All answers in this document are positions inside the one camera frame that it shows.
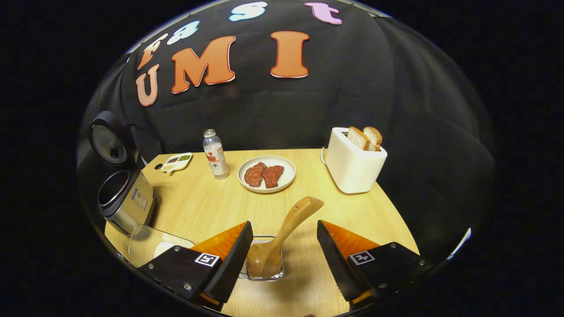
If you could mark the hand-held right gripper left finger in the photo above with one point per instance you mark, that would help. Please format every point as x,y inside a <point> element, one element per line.
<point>231,264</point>

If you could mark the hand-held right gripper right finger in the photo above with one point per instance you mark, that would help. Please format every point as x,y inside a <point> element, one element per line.
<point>337,264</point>

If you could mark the wooden spoon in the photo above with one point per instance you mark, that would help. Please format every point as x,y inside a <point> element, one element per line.
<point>291,224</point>

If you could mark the silver black rice cooker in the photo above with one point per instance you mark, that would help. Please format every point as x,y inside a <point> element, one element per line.
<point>132,207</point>

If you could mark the clear glass rice container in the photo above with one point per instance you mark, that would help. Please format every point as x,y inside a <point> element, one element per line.
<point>143,240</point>

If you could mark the red meat slice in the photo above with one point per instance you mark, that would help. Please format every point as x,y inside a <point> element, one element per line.
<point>254,175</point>
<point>273,176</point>

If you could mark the white toaster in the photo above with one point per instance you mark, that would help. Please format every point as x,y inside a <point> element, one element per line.
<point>352,169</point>

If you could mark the white round plate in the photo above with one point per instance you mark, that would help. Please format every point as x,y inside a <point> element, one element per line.
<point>288,174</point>

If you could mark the clear plastic drink bottle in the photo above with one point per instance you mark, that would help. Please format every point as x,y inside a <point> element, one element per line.
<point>216,160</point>

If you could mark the white divided bean dish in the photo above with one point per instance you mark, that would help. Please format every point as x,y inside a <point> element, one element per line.
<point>183,159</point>

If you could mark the toasted bread slice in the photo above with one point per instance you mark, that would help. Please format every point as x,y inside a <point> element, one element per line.
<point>375,137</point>
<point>358,138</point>

